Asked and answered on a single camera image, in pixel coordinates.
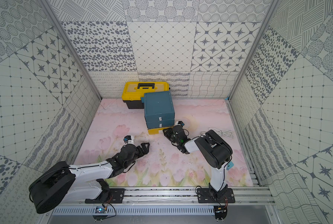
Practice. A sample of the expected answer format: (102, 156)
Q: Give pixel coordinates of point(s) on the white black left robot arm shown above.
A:
(64, 183)

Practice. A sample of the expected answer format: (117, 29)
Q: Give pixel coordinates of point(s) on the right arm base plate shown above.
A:
(215, 196)

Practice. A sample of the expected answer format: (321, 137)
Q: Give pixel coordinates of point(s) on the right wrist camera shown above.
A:
(180, 123)

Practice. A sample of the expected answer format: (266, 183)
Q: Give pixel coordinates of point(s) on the teal drawer cabinet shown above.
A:
(158, 105)

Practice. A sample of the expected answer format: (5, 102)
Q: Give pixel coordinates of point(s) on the yellow black toolbox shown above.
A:
(133, 93)

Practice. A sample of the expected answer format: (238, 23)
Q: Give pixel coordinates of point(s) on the yellow bottom drawer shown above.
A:
(157, 130)

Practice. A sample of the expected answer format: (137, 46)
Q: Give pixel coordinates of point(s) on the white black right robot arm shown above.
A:
(215, 150)

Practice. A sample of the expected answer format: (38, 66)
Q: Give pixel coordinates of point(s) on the teal power strip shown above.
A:
(230, 165)

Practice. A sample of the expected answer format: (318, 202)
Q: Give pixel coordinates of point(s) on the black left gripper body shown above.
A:
(138, 150)

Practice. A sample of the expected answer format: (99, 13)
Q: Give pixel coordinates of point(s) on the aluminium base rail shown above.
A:
(188, 195)

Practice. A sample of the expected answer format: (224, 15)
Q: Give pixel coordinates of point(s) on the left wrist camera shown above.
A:
(129, 139)

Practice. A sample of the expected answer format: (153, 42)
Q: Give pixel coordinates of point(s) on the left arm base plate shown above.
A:
(108, 196)

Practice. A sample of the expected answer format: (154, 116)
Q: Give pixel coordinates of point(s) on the white slotted cable duct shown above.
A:
(135, 210)

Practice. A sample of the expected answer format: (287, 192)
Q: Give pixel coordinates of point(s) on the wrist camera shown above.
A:
(129, 139)
(180, 123)

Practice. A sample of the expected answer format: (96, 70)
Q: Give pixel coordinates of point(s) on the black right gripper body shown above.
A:
(174, 140)

